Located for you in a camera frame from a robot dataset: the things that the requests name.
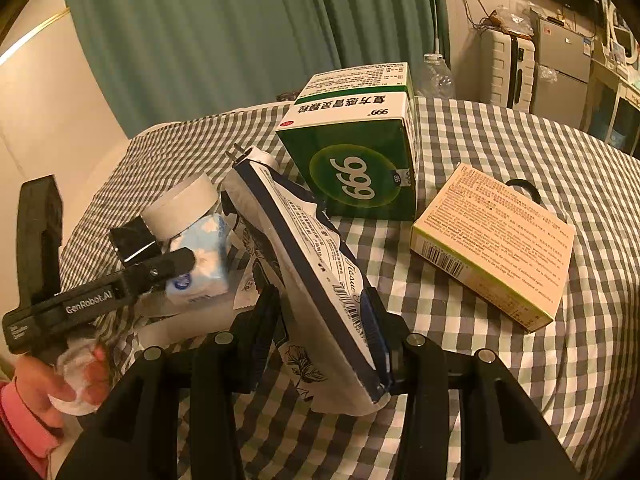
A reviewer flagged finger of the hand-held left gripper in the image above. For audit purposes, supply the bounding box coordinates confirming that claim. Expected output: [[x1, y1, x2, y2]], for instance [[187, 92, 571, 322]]
[[117, 247, 197, 304]]

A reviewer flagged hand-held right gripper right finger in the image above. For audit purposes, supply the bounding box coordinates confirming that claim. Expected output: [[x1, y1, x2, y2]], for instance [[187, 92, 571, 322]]
[[365, 287, 571, 480]]

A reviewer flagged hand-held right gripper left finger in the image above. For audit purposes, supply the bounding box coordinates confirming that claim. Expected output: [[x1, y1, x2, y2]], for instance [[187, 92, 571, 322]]
[[57, 285, 284, 480]]

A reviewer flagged small blue white tissue packet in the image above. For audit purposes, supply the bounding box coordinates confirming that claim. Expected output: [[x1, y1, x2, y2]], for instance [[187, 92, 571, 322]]
[[164, 212, 232, 307]]

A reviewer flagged white navy floral tissue pack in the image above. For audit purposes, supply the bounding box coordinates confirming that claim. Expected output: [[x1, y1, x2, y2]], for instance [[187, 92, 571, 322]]
[[220, 146, 397, 417]]

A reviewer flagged green medicine box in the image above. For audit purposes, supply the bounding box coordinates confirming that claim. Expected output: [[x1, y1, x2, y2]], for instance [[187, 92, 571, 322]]
[[274, 62, 419, 221]]

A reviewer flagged dark translucent container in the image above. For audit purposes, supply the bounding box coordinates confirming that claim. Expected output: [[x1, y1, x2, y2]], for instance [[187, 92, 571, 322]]
[[502, 178, 542, 207]]

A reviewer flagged person's left hand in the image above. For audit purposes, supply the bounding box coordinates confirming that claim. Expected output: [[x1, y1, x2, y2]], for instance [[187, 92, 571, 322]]
[[15, 347, 112, 428]]

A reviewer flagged small black box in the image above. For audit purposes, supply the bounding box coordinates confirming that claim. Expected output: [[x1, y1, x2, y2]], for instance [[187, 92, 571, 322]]
[[109, 217, 162, 265]]

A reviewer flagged white tape roll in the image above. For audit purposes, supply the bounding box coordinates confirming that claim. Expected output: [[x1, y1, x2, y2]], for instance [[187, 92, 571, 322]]
[[140, 174, 222, 239]]

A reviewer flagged white crumpled tissue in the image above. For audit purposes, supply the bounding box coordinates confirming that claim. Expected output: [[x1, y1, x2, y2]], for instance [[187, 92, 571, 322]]
[[50, 337, 103, 416]]

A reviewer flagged checkered bedsheet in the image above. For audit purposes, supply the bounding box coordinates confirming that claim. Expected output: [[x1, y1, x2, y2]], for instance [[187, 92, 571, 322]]
[[59, 94, 640, 480]]

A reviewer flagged tan cardboard box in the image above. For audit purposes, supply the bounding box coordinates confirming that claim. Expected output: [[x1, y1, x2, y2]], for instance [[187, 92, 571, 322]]
[[409, 162, 576, 334]]

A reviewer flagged green curtain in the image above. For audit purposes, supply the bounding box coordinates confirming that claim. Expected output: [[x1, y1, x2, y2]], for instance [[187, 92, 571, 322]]
[[60, 0, 449, 130]]

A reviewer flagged clear plastic water bottle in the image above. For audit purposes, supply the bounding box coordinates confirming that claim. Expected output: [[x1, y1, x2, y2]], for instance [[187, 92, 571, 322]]
[[416, 52, 457, 99]]

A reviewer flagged white suitcase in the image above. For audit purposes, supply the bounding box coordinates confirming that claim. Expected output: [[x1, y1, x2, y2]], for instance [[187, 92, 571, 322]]
[[481, 27, 539, 111]]

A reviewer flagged grey mini fridge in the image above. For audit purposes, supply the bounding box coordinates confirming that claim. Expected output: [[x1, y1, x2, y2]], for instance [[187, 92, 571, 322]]
[[529, 11, 594, 132]]

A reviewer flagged white vanity table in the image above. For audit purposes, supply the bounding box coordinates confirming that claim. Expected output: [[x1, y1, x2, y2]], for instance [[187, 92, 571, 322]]
[[584, 55, 640, 157]]

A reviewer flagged white oval mirror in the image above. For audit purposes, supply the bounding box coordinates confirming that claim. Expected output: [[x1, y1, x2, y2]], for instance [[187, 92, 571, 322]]
[[606, 0, 640, 67]]

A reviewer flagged white hanging cable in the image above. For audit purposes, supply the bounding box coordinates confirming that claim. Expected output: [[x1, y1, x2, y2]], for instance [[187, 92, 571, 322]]
[[429, 0, 445, 57]]

